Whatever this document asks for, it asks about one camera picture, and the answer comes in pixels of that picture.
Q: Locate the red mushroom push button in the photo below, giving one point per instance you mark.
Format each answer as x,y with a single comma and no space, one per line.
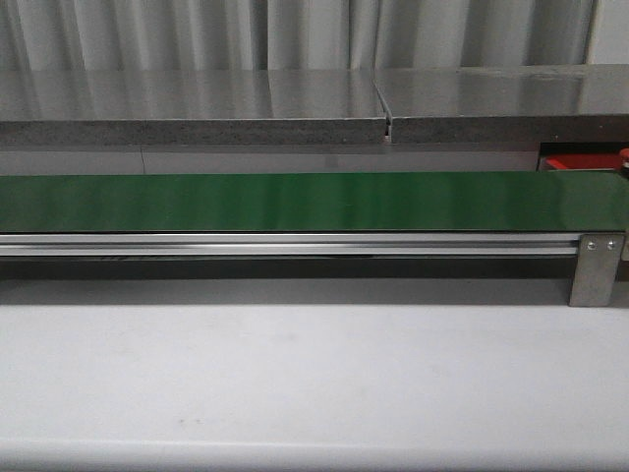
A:
624,168

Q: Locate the left grey stone slab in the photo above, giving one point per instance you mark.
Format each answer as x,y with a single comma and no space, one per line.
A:
190,108

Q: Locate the grey stone slab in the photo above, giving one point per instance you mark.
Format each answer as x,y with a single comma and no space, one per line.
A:
522,104
190,108

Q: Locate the green conveyor belt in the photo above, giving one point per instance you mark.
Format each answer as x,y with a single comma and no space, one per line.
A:
551,201

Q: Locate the right grey stone slab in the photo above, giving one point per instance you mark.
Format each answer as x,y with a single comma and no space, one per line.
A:
522,104

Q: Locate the red plastic tray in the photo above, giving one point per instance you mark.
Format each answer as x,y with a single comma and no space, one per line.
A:
583,161

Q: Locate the grey pleated curtain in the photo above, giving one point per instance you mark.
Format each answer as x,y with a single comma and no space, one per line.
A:
291,35

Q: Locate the aluminium conveyor side rail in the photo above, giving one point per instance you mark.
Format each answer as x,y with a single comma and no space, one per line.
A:
387,244

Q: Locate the steel conveyor support bracket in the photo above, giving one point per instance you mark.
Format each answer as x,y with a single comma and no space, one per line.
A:
597,264

